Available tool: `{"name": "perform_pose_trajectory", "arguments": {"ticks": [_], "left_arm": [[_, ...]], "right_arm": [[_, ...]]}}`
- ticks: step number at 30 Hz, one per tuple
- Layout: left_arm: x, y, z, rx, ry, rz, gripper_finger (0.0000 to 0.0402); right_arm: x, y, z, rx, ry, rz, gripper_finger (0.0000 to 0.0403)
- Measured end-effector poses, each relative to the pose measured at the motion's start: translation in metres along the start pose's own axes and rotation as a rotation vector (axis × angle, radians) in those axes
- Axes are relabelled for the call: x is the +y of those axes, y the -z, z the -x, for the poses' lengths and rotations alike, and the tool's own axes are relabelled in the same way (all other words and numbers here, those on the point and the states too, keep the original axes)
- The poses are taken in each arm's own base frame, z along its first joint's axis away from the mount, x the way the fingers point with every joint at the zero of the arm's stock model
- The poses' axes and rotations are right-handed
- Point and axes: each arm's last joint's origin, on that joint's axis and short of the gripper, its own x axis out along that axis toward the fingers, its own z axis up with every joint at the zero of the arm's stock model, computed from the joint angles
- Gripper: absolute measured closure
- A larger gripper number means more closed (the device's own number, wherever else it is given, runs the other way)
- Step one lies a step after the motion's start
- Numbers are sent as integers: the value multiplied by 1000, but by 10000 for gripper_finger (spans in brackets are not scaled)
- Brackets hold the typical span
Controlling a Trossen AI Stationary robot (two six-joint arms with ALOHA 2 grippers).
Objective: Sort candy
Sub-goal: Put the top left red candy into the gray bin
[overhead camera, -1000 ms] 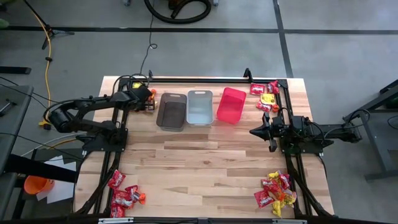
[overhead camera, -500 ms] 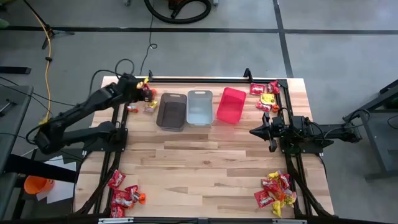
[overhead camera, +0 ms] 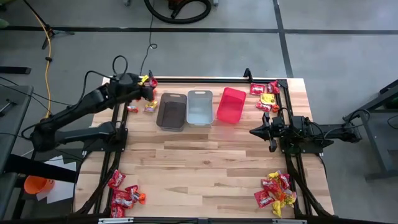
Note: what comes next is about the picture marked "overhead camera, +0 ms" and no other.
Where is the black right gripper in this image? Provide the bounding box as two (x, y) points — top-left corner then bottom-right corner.
(249, 111), (292, 153)

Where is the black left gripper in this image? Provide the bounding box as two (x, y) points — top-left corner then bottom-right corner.
(132, 83), (156, 102)

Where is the yellow red candy pack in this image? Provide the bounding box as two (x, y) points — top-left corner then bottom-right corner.
(143, 100), (159, 113)

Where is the yellow purple candy pack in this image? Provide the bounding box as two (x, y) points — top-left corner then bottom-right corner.
(281, 189), (298, 208)

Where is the brown plastic bin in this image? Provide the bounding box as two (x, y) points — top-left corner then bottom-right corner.
(155, 92), (188, 133)

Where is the red plastic bin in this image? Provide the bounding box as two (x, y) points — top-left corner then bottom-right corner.
(216, 86), (247, 125)

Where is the grey plastic bin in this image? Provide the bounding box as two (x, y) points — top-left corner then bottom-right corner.
(185, 90), (215, 128)

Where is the red vacuum cleaner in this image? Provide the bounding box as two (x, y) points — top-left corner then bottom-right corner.
(167, 0), (190, 12)

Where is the white paper sheet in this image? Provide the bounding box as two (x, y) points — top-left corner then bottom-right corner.
(43, 154), (77, 172)
(35, 180), (75, 205)

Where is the black tripod stand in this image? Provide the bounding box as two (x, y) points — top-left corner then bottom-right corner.
(23, 0), (75, 50)

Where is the black metal stand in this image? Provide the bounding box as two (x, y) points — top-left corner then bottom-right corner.
(341, 79), (398, 181)

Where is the black beam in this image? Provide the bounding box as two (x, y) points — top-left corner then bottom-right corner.
(4, 154), (78, 184)

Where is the black floor strip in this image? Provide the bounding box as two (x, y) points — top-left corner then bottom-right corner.
(0, 66), (32, 75)

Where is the grey metal tool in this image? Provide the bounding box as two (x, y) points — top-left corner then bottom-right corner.
(0, 98), (17, 118)

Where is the grey side table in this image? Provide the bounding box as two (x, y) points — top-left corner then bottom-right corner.
(0, 85), (34, 175)

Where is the orange plastic bowl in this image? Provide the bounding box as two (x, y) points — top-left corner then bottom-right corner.
(24, 175), (55, 195)

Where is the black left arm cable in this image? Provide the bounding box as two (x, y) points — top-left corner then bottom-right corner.
(76, 55), (129, 105)

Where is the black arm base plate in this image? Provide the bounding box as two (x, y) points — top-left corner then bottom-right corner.
(82, 127), (128, 153)
(278, 136), (335, 155)

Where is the thin black floor cable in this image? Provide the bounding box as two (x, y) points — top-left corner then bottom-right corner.
(139, 0), (159, 77)

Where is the black vacuum hose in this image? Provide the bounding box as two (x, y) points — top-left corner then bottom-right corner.
(143, 0), (213, 25)

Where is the silver metal bracket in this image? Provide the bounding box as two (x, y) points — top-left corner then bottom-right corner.
(98, 217), (134, 224)
(272, 218), (308, 224)

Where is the yellow floor cable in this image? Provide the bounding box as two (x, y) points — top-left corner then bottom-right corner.
(30, 11), (53, 119)

